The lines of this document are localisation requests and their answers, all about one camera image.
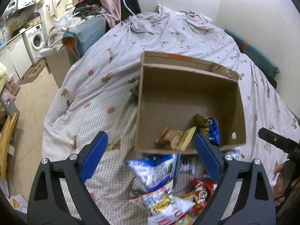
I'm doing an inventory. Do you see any pink curtain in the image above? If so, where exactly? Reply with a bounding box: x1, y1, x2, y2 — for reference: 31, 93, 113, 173
100, 0, 121, 28

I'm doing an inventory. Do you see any white yellow snack bag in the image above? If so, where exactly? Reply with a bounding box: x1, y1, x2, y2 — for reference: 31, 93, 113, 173
129, 180, 196, 225

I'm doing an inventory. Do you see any white water heater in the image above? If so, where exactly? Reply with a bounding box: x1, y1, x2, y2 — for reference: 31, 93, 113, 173
4, 0, 17, 16

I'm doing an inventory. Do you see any white washing machine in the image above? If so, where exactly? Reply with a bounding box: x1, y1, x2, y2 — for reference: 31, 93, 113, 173
22, 22, 45, 65

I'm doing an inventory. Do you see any red cartoon snack bag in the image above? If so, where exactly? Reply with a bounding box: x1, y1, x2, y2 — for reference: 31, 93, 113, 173
183, 178, 218, 215

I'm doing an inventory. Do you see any patterned white bed sheet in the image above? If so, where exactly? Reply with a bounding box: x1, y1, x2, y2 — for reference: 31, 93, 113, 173
43, 12, 299, 224

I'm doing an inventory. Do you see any small white black packet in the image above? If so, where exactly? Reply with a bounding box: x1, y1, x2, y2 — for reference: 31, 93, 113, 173
179, 157, 201, 175

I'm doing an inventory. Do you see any yellow snack packet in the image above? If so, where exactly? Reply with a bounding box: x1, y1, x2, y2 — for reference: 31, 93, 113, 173
176, 126, 197, 151

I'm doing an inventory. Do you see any brown cardboard box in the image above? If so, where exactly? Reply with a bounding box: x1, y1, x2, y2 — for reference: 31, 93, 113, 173
135, 51, 246, 155

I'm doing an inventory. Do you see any person's right hand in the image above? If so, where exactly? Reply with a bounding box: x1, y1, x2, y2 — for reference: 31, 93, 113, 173
273, 161, 290, 207

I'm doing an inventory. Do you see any wooden chair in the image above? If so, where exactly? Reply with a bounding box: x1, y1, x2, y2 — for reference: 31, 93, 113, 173
0, 99, 19, 179

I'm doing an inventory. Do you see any brown biscuit packet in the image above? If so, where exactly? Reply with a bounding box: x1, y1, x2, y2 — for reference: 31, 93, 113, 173
154, 127, 184, 150

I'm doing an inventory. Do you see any teal mattress edge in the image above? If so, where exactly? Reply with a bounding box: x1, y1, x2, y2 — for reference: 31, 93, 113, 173
225, 29, 280, 79

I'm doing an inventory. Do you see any blue white snack bag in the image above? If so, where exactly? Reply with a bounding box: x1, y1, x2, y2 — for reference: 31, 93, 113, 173
125, 153, 181, 193

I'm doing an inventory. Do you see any pile of dark clothes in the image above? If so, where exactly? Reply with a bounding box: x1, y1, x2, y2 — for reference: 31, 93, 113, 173
73, 0, 107, 19

